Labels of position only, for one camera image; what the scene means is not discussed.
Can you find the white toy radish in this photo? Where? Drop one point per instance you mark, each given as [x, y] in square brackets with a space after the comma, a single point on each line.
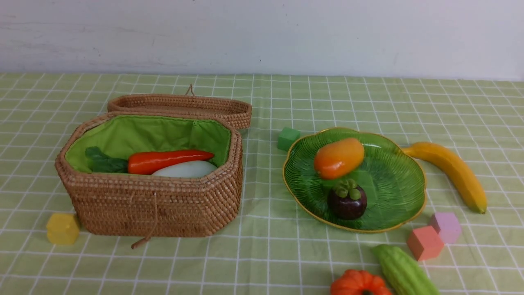
[187, 170]

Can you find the orange toy mango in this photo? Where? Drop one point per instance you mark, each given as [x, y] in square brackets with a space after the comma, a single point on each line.
[339, 158]

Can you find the purple toy mangosteen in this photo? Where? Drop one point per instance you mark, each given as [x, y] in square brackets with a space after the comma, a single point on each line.
[347, 200]

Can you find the red toy carrot with leaves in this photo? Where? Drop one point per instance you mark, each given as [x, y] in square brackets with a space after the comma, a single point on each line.
[142, 163]

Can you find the yellow toy banana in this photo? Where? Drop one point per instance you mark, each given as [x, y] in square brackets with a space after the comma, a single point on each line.
[459, 173]

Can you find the green foam cube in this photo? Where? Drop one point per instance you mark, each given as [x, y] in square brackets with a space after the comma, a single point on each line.
[287, 137]

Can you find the woven wicker basket lid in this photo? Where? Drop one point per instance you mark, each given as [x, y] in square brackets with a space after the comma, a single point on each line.
[236, 113]

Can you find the green checkered tablecloth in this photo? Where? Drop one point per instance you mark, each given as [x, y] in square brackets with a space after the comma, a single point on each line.
[273, 247]

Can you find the woven wicker basket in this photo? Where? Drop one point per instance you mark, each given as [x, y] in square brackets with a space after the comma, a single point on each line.
[124, 204]

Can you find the green glass leaf plate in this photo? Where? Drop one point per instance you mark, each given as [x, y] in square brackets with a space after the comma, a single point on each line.
[394, 183]

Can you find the orange toy pumpkin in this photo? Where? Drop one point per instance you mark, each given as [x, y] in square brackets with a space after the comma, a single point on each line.
[359, 282]

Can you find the orange foam cube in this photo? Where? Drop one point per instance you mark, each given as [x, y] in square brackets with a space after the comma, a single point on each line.
[425, 243]

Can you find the green toy chayote gourd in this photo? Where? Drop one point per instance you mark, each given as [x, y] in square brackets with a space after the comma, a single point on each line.
[403, 272]

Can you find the pink foam cube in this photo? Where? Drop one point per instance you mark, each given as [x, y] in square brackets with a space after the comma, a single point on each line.
[446, 225]

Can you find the yellow foam cube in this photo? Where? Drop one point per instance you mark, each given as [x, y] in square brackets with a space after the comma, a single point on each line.
[63, 228]

